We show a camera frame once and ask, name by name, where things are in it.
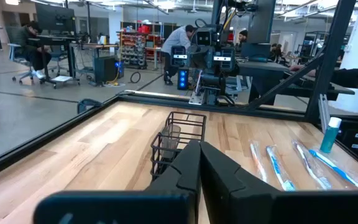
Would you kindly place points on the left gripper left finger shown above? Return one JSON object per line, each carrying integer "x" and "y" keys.
{"x": 166, "y": 205}

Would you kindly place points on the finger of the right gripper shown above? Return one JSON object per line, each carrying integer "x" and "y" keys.
{"x": 199, "y": 59}
{"x": 213, "y": 59}

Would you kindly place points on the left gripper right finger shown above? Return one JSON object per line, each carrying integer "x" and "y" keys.
{"x": 244, "y": 205}

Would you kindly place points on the blue toothbrush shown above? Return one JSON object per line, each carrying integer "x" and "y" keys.
{"x": 277, "y": 168}
{"x": 334, "y": 168}

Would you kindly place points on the purple toothbrush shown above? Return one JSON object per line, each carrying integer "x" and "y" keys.
{"x": 309, "y": 166}

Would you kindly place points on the teal bottle white cap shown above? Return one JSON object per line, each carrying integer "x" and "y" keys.
{"x": 329, "y": 138}

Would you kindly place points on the person's forearm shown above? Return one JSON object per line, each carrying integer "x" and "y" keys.
{"x": 353, "y": 76}

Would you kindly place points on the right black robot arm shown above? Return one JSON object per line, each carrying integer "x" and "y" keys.
{"x": 211, "y": 87}

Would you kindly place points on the person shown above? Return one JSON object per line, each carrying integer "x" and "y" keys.
{"x": 243, "y": 37}
{"x": 277, "y": 51}
{"x": 176, "y": 39}
{"x": 26, "y": 40}

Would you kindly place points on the blue-lit computer tower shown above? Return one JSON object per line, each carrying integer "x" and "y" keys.
{"x": 183, "y": 79}

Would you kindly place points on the red bin shelf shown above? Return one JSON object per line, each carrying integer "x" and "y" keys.
{"x": 154, "y": 40}

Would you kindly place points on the parts bin shelf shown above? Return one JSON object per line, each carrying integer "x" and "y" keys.
{"x": 132, "y": 49}

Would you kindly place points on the black workbench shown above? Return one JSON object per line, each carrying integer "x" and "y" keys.
{"x": 266, "y": 70}

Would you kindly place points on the black monitor on stand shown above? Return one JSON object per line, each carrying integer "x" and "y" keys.
{"x": 261, "y": 21}

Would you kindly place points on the translucent grey plastic cup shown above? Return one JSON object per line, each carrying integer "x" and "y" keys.
{"x": 170, "y": 140}

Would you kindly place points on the black computer tower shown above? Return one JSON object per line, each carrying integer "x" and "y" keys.
{"x": 104, "y": 68}

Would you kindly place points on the wooden-top desk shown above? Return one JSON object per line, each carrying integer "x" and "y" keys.
{"x": 95, "y": 45}

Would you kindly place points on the person's hand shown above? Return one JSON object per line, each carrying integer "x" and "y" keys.
{"x": 301, "y": 71}

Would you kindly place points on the black desk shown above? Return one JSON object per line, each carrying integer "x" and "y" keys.
{"x": 54, "y": 39}

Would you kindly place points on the black computer monitor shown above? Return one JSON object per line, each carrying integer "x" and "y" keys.
{"x": 54, "y": 18}

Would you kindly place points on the black case white labels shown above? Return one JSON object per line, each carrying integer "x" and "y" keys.
{"x": 357, "y": 140}

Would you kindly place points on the office chair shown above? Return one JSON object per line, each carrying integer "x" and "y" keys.
{"x": 17, "y": 54}

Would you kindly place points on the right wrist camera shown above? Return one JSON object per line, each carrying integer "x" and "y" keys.
{"x": 206, "y": 37}

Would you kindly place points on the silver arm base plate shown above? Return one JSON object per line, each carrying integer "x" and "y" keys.
{"x": 196, "y": 98}

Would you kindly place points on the black frame foot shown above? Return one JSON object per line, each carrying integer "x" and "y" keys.
{"x": 87, "y": 104}

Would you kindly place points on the silver angle bracket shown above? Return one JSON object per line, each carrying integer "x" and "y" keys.
{"x": 323, "y": 112}

